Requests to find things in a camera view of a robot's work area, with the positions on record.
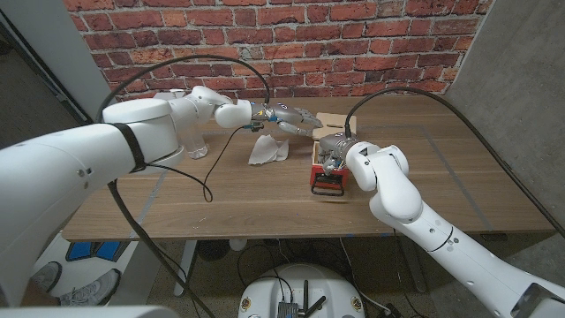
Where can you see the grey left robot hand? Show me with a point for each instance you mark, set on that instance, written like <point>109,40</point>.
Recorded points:
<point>291,117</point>

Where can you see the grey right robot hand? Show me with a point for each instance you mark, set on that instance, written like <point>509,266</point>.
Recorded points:
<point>337,146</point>

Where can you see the wooden box with slot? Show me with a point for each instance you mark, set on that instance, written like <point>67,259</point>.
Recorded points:
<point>333,121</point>

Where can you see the wooden drawer with red front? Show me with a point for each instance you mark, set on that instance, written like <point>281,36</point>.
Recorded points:
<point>315,176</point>

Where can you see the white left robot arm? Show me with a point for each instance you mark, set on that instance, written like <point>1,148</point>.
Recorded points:
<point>66,176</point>

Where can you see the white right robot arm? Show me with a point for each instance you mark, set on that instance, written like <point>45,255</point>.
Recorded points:
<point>397,194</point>

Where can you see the crumpled white tissue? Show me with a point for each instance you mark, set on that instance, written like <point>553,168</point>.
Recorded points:
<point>267,150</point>

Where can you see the grey computer box with antennas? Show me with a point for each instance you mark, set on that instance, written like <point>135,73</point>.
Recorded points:
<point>288,309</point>

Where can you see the printed brick backdrop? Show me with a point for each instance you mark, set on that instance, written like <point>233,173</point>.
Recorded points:
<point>309,40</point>

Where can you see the clear pump bottle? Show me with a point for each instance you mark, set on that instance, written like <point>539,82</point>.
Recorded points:
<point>196,146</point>

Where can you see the white power strip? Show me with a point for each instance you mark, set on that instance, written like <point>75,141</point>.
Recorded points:
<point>161,94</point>

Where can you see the grey table leg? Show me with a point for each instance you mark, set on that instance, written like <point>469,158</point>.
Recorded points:
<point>412,265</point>

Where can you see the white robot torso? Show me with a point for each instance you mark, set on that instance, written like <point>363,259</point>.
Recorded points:
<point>265,291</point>

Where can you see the white table leg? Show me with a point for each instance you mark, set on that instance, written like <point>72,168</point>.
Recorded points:
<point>185,265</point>

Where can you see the blue foot pedal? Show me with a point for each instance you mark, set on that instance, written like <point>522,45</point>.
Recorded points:
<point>88,251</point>

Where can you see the grey sneaker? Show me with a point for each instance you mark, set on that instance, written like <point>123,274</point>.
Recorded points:
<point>92,289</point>
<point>47,276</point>

